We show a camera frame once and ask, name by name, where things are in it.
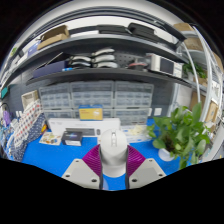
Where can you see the white blue tissue box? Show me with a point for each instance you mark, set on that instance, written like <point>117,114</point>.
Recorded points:
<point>138,133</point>

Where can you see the white keyboard mouse box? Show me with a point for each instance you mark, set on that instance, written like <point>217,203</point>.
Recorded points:
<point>66,124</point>

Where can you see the yellow cardboard box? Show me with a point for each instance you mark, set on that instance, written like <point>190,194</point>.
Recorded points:
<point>90,112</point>

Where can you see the small black box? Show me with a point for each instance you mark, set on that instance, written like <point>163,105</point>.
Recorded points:
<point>71,138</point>

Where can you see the white wall socket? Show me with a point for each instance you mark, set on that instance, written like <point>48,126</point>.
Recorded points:
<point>158,111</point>

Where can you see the checked and dotted cloth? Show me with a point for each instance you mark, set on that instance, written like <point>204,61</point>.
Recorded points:
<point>25,130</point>

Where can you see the white woven basket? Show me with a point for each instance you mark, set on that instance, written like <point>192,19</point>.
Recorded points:
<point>30,99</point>

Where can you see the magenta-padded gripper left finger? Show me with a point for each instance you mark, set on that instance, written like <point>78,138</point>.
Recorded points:
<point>91,161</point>

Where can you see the colourful sticker sheet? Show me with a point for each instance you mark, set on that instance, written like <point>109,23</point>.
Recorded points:
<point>50,138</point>

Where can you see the white metal shelf rack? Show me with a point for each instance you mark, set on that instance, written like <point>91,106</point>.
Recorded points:
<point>203,83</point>

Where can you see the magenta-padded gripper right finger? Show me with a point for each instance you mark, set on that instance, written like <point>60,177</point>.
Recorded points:
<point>136,161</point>

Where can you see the grey white computer mouse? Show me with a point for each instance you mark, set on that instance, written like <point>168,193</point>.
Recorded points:
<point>113,153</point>

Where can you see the green plant in white pot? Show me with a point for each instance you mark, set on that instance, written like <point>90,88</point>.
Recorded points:
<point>180,133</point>

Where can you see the dark wall shelf unit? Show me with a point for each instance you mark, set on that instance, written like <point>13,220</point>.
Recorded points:
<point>100,75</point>

